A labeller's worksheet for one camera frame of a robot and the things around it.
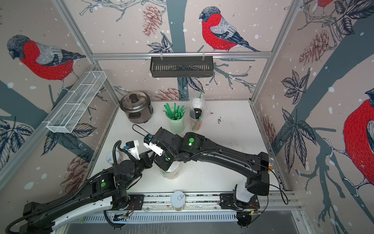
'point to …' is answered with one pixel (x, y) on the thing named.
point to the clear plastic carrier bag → (204, 109)
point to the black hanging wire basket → (182, 67)
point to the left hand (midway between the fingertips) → (159, 148)
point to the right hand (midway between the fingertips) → (157, 158)
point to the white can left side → (109, 158)
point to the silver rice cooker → (137, 107)
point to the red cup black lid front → (196, 118)
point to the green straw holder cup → (176, 117)
